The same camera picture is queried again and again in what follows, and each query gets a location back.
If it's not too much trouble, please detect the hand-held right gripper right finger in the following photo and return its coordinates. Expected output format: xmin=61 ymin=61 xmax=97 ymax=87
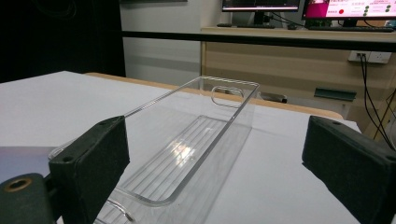
xmin=302 ymin=115 xmax=396 ymax=224

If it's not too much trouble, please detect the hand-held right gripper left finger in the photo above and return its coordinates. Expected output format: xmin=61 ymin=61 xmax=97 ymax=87
xmin=48 ymin=115 xmax=131 ymax=224

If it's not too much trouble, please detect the clear plastic tray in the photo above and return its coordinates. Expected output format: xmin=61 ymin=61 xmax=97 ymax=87
xmin=48 ymin=75 xmax=261 ymax=224

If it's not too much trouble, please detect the white table sheet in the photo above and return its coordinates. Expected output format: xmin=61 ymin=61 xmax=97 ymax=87
xmin=0 ymin=70 xmax=363 ymax=224

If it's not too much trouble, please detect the wooden table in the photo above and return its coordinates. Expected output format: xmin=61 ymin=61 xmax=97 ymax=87
xmin=84 ymin=72 xmax=344 ymax=120

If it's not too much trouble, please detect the black object under desk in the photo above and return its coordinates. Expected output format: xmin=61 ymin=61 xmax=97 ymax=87
xmin=257 ymin=91 xmax=288 ymax=105

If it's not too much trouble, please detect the black curtain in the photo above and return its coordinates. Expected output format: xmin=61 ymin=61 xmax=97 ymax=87
xmin=0 ymin=0 xmax=127 ymax=84

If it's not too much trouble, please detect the wooden desk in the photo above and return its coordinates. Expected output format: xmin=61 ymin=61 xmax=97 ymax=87
xmin=200 ymin=26 xmax=396 ymax=138

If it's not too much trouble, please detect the long black keyboard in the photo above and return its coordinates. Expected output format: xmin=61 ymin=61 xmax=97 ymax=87
xmin=307 ymin=25 xmax=395 ymax=34

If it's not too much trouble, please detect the pink screen computer monitor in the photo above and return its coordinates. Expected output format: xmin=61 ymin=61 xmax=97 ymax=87
xmin=301 ymin=0 xmax=396 ymax=27

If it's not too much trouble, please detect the small black keyboard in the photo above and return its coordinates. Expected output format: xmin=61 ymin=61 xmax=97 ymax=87
xmin=216 ymin=22 xmax=276 ymax=30

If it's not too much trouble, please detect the dark screen computer monitor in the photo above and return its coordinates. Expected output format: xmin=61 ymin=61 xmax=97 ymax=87
xmin=221 ymin=0 xmax=302 ymax=26

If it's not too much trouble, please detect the black power cable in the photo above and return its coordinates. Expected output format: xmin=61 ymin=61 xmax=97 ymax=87
xmin=358 ymin=53 xmax=396 ymax=152

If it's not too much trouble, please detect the grey drawer handle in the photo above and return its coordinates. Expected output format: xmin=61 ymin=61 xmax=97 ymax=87
xmin=313 ymin=87 xmax=358 ymax=103

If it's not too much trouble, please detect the white wall socket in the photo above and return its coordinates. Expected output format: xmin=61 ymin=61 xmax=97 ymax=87
xmin=347 ymin=49 xmax=393 ymax=65

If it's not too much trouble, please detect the black monitor cable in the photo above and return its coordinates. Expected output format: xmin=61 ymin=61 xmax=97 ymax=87
xmin=269 ymin=11 xmax=309 ymax=28

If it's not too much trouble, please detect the black horizontal frame bar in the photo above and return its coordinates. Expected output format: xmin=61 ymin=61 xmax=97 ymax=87
xmin=120 ymin=30 xmax=396 ymax=53

